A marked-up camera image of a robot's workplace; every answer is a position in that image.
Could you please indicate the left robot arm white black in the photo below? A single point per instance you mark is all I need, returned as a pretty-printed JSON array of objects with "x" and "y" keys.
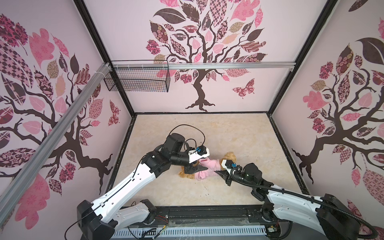
[{"x": 101, "y": 218}]

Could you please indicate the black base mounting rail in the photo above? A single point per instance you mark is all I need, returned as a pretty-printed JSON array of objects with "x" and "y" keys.
[{"x": 258, "y": 214}]

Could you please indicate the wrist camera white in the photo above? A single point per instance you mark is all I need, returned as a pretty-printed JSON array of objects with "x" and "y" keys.
[
  {"x": 201, "y": 152},
  {"x": 228, "y": 165}
]

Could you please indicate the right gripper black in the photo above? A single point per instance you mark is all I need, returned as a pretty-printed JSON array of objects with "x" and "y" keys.
[{"x": 227, "y": 175}]

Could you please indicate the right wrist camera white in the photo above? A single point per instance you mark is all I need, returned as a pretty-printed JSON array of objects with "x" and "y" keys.
[{"x": 228, "y": 165}]

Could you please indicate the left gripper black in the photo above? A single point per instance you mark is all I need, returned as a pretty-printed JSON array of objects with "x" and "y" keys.
[{"x": 191, "y": 166}]

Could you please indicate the white slotted cable duct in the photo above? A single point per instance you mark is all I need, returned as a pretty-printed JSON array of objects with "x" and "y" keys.
[{"x": 188, "y": 232}]

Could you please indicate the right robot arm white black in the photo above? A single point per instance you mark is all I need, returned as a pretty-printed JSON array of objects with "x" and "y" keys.
[{"x": 326, "y": 215}]

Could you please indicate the back aluminium rail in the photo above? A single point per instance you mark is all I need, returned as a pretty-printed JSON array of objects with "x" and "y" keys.
[{"x": 203, "y": 66}]

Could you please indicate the black wire basket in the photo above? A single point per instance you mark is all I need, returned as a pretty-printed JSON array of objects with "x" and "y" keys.
[{"x": 139, "y": 76}]

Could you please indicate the pink knitted bear sweater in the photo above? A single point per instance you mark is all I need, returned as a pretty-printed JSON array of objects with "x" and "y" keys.
[{"x": 212, "y": 165}]

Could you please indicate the left aluminium rail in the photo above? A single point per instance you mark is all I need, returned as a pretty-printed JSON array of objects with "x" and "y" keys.
[{"x": 23, "y": 180}]

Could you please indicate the brown teddy bear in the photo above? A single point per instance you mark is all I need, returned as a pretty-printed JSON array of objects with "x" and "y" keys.
[{"x": 227, "y": 156}]

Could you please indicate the aluminium rail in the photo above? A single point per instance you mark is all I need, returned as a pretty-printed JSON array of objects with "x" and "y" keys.
[
  {"x": 23, "y": 180},
  {"x": 203, "y": 66}
]

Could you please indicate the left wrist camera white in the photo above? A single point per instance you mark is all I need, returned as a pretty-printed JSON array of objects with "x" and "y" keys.
[{"x": 201, "y": 152}]

